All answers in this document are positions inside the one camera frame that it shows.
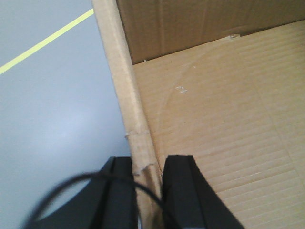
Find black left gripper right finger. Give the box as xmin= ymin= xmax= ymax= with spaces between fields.
xmin=162 ymin=155 xmax=244 ymax=229

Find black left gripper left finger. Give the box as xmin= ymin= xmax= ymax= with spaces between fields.
xmin=23 ymin=157 xmax=138 ymax=229

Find brown cardboard carton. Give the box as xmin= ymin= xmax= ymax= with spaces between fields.
xmin=92 ymin=0 xmax=305 ymax=229

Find black cable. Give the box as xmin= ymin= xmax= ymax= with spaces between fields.
xmin=22 ymin=173 xmax=177 ymax=229

